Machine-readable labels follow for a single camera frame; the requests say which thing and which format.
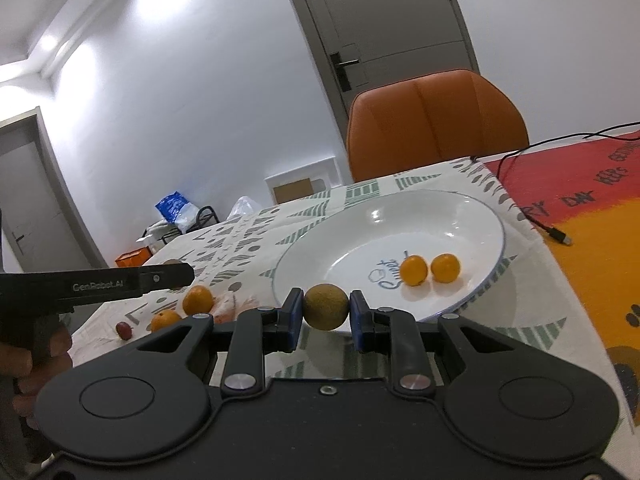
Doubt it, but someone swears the orange chair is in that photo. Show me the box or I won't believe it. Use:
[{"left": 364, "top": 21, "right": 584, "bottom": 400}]
[{"left": 346, "top": 69, "right": 531, "bottom": 183}]

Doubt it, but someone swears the black cable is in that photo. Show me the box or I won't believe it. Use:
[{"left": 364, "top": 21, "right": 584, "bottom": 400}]
[{"left": 470, "top": 122, "right": 640, "bottom": 247}]

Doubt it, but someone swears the white plastic bag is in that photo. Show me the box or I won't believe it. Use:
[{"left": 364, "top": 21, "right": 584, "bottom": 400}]
[{"left": 227, "top": 196, "right": 263, "bottom": 221}]

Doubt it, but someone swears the white plate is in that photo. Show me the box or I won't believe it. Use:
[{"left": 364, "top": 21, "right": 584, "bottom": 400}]
[{"left": 272, "top": 190, "right": 506, "bottom": 324}]

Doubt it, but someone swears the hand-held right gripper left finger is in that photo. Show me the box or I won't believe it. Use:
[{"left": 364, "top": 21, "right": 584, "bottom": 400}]
[{"left": 120, "top": 287, "right": 306, "bottom": 394}]

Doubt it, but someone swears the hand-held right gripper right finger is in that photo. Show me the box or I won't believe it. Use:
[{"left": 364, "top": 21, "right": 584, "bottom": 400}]
[{"left": 349, "top": 289, "right": 523, "bottom": 395}]

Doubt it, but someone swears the red and orange printed cloth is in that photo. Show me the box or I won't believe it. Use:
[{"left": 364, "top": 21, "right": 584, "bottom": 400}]
[{"left": 485, "top": 130, "right": 640, "bottom": 411}]

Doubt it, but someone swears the grey side door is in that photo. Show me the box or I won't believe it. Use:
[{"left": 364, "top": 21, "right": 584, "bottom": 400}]
[{"left": 0, "top": 106, "right": 109, "bottom": 275}]

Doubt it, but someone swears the black door handle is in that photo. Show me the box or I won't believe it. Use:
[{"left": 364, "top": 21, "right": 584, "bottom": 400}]
[{"left": 330, "top": 51, "right": 361, "bottom": 92}]

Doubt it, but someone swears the orange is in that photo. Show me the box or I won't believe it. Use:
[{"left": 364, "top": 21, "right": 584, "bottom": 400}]
[
  {"left": 150, "top": 310, "right": 183, "bottom": 334},
  {"left": 182, "top": 285, "right": 215, "bottom": 316}
]

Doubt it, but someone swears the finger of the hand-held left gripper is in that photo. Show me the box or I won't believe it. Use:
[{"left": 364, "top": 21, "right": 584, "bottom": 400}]
[{"left": 137, "top": 262, "right": 196, "bottom": 295}]

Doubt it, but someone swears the small green-brown round fruit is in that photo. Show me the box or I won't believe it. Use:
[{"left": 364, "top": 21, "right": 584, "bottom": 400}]
[{"left": 304, "top": 284, "right": 350, "bottom": 332}]

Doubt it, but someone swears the blue plastic bag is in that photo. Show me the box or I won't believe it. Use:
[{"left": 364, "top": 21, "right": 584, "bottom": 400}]
[{"left": 155, "top": 191, "right": 194, "bottom": 226}]

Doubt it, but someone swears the person's left hand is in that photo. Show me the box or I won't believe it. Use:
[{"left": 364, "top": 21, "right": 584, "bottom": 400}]
[{"left": 0, "top": 317, "right": 73, "bottom": 433}]

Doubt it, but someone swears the black wire rack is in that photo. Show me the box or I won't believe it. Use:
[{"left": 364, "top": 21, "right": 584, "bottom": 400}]
[{"left": 142, "top": 205, "right": 221, "bottom": 242}]

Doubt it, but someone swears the orange crate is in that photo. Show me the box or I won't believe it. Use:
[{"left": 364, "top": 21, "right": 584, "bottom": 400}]
[{"left": 114, "top": 247, "right": 154, "bottom": 268}]

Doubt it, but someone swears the patterned white tablecloth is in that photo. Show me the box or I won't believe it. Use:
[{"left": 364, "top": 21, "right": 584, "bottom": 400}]
[{"left": 67, "top": 156, "right": 638, "bottom": 433}]

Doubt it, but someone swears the small kumquat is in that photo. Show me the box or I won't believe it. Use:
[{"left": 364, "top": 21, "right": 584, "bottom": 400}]
[
  {"left": 431, "top": 253, "right": 461, "bottom": 283},
  {"left": 400, "top": 255, "right": 429, "bottom": 288}
]

